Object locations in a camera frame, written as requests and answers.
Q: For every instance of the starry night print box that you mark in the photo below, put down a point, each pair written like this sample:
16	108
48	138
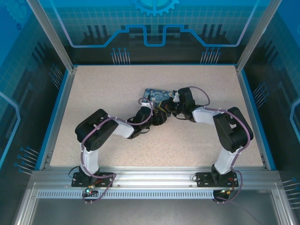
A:
157	95

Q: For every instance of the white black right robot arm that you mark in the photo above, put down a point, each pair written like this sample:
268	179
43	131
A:
232	131

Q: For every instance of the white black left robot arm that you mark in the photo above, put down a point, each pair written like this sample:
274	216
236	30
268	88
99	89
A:
96	131

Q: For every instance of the aluminium mounting rail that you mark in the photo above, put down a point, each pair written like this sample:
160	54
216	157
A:
152	175

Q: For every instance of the aluminium table side rail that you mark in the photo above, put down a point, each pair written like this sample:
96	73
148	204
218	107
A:
63	105
248	105

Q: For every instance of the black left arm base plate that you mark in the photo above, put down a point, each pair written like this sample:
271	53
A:
106	175

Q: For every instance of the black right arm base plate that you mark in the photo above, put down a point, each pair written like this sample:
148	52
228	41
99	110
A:
201	178

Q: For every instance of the aluminium frame post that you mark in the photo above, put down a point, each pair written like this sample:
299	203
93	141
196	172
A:
50	32
256	30

